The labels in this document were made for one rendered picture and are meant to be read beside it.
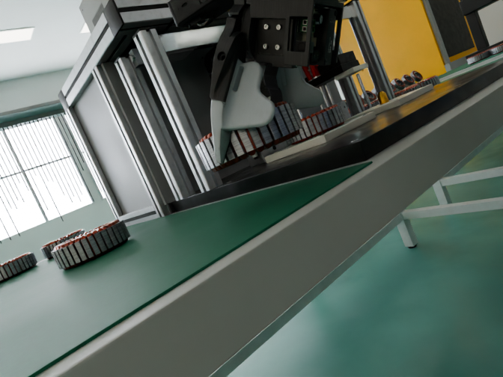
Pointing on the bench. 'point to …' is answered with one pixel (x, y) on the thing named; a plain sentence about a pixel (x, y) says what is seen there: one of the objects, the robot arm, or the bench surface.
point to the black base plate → (352, 140)
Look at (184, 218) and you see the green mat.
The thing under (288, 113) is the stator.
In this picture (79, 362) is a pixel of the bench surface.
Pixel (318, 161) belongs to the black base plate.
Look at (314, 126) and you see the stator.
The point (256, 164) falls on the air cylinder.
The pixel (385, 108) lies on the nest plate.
